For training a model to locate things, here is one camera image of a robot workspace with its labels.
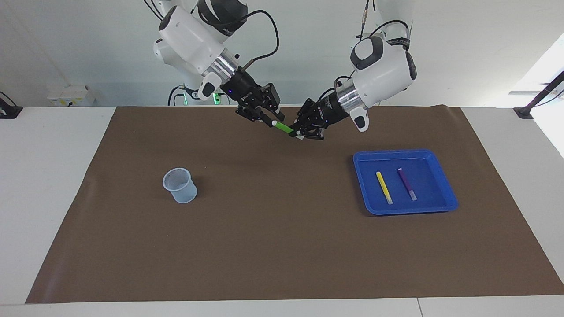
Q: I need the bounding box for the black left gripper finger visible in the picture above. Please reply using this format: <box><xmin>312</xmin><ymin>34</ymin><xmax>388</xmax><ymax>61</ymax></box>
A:
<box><xmin>289</xmin><ymin>127</ymin><xmax>326</xmax><ymax>141</ymax></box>
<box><xmin>297</xmin><ymin>99</ymin><xmax>317</xmax><ymax>126</ymax></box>

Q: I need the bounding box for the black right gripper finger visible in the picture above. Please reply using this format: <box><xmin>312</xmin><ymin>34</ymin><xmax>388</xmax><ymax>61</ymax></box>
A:
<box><xmin>236</xmin><ymin>106</ymin><xmax>274</xmax><ymax>128</ymax></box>
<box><xmin>264</xmin><ymin>84</ymin><xmax>285</xmax><ymax>122</ymax></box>

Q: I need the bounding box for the green pen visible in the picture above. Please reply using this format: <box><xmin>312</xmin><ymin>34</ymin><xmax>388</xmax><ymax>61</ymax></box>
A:
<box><xmin>271</xmin><ymin>121</ymin><xmax>304</xmax><ymax>140</ymax></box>

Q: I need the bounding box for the yellow pen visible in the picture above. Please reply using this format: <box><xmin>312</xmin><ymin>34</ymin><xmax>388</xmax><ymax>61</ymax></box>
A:
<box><xmin>376</xmin><ymin>171</ymin><xmax>393</xmax><ymax>205</ymax></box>

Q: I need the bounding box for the purple pen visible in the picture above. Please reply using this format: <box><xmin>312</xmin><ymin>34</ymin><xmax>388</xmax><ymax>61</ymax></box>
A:
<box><xmin>397</xmin><ymin>168</ymin><xmax>417</xmax><ymax>201</ymax></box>

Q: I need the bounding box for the clear plastic cup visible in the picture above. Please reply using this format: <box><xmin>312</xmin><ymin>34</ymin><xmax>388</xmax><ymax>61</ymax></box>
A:
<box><xmin>163</xmin><ymin>167</ymin><xmax>197</xmax><ymax>204</ymax></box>

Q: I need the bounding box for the brown table mat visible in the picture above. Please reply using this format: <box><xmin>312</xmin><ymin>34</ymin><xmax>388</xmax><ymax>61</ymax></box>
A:
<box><xmin>25</xmin><ymin>105</ymin><xmax>564</xmax><ymax>304</ymax></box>

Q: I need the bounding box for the blue plastic tray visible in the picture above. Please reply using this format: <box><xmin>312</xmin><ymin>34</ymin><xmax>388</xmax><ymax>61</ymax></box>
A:
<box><xmin>352</xmin><ymin>149</ymin><xmax>459</xmax><ymax>216</ymax></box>

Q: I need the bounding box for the white power box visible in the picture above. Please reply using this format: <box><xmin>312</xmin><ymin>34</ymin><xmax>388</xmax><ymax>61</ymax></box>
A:
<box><xmin>48</xmin><ymin>85</ymin><xmax>95</xmax><ymax>107</ymax></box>

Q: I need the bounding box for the black clamp stand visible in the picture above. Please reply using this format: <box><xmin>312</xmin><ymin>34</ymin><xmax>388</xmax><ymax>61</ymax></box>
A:
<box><xmin>513</xmin><ymin>70</ymin><xmax>564</xmax><ymax>119</ymax></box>

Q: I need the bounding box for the black table clamp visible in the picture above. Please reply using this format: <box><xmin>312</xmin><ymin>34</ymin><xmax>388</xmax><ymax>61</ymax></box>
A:
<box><xmin>0</xmin><ymin>92</ymin><xmax>23</xmax><ymax>119</ymax></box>

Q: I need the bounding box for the black base cable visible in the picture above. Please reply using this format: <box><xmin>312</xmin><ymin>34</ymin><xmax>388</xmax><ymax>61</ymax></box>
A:
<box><xmin>167</xmin><ymin>85</ymin><xmax>186</xmax><ymax>106</ymax></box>
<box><xmin>318</xmin><ymin>87</ymin><xmax>341</xmax><ymax>104</ymax></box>

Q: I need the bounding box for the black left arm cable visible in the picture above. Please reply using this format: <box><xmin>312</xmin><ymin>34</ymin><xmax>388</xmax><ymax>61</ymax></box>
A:
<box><xmin>333</xmin><ymin>0</ymin><xmax>410</xmax><ymax>104</ymax></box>

